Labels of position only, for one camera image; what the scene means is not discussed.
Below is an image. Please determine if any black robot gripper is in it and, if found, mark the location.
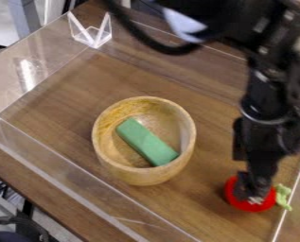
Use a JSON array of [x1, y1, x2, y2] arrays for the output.
[[233, 117, 300, 204]]

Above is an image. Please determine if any red plush fruit green stem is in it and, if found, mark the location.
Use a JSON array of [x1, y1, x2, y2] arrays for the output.
[[224, 176, 292, 213]]

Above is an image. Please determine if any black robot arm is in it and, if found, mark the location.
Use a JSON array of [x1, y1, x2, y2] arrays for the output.
[[153, 0, 300, 204]]

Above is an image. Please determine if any green rectangular block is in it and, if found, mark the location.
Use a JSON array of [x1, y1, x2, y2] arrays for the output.
[[116, 118, 178, 166]]

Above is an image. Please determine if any round wooden bowl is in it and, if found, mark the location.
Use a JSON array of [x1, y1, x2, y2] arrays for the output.
[[91, 96, 196, 186]]

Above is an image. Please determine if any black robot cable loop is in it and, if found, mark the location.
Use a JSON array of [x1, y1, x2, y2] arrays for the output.
[[101, 0, 208, 56]]

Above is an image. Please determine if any black cable under table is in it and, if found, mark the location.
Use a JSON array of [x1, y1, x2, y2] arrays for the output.
[[0, 216, 50, 242]]

